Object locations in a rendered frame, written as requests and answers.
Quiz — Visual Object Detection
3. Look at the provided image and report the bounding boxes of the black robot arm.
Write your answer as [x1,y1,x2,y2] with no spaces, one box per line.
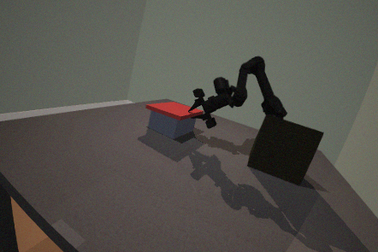
[214,56,287,119]

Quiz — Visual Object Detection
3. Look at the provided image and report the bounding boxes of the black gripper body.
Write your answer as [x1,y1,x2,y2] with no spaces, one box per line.
[192,89,220,129]

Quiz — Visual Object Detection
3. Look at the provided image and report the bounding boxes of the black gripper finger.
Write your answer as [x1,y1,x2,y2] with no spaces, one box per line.
[191,114,205,120]
[188,99,202,112]

